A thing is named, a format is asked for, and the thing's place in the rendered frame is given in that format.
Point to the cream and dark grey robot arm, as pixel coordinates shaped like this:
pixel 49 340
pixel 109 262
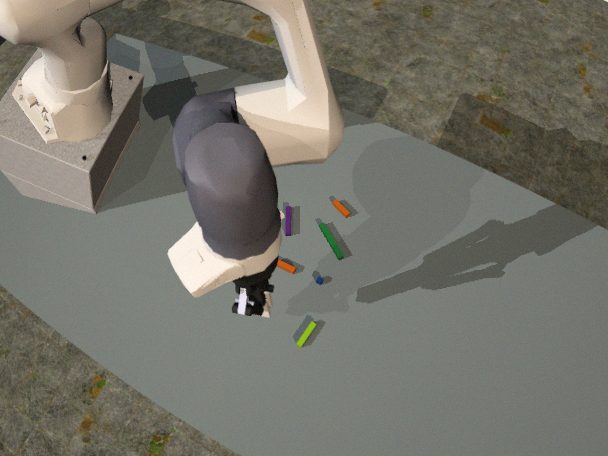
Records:
pixel 232 187

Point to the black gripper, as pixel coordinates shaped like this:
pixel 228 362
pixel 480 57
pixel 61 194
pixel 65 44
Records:
pixel 251 302

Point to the purple rod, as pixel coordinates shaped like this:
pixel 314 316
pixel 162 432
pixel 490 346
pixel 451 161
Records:
pixel 288 221

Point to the orange rod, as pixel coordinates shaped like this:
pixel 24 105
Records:
pixel 286 266
pixel 341 208

